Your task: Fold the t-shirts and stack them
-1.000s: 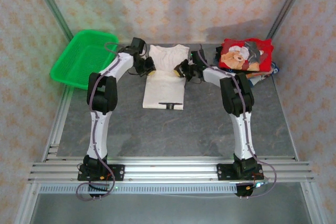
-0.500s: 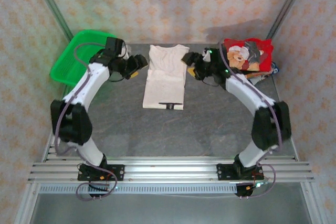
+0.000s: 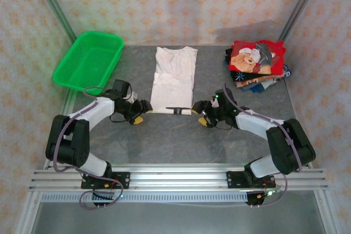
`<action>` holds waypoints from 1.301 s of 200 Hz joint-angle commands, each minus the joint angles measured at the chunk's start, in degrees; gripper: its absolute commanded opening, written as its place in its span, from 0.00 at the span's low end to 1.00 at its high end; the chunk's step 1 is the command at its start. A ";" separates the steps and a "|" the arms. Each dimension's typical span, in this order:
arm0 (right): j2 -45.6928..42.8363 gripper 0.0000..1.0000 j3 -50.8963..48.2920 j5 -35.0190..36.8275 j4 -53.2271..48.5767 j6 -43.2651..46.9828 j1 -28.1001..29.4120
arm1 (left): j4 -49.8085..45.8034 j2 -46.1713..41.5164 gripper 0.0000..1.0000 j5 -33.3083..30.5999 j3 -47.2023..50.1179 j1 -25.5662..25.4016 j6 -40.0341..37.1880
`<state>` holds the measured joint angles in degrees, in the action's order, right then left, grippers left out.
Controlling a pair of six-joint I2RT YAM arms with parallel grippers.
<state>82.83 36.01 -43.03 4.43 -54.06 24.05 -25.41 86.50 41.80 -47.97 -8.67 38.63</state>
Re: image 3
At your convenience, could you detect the white t-shirt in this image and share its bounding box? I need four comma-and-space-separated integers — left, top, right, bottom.
150, 46, 199, 116

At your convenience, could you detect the tan folded t-shirt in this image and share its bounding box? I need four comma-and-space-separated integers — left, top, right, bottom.
235, 75, 283, 89

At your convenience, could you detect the aluminium mounting rail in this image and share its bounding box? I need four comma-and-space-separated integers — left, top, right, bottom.
29, 162, 329, 192

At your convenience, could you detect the aluminium frame leg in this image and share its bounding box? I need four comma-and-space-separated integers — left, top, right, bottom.
314, 190, 339, 234
15, 190, 42, 234

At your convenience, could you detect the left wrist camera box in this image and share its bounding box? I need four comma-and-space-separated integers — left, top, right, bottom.
126, 90, 139, 105

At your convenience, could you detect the red teddy bear t-shirt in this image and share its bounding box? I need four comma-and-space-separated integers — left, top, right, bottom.
229, 39, 287, 76

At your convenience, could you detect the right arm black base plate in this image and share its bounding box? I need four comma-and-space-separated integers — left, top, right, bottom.
226, 170, 276, 190

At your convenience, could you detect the aluminium frame post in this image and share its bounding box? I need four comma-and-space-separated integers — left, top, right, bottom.
30, 0, 83, 51
278, 0, 327, 42

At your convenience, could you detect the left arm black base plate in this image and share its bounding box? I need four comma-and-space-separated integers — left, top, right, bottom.
81, 172, 131, 190

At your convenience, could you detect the green plastic basket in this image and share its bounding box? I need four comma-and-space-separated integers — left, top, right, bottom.
52, 31, 124, 95

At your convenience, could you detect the slotted grey cable duct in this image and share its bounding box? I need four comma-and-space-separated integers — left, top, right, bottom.
40, 191, 249, 204

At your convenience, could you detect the black snowflake t-shirt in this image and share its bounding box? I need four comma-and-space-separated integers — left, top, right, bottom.
229, 71, 275, 84

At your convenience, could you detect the blue folded t-shirt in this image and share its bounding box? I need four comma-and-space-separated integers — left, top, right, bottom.
242, 64, 293, 94

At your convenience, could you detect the aluminium table side rail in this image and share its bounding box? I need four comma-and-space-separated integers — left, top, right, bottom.
43, 88, 83, 169

